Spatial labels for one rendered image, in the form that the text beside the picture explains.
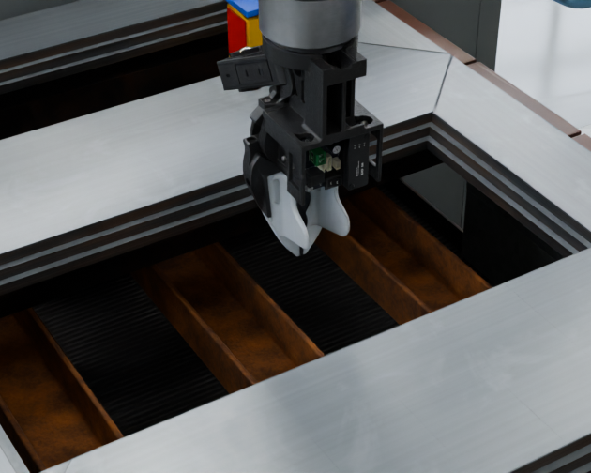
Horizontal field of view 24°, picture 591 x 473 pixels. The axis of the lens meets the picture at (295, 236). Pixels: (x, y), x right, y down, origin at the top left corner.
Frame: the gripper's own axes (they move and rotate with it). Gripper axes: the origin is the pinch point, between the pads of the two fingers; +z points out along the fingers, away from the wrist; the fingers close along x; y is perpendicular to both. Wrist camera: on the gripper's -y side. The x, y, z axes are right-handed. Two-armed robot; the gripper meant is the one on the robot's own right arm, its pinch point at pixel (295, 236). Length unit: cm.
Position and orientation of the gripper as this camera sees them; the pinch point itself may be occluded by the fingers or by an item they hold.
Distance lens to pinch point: 113.9
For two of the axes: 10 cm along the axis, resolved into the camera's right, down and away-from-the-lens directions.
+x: 8.7, -2.9, 4.0
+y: 4.9, 5.2, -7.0
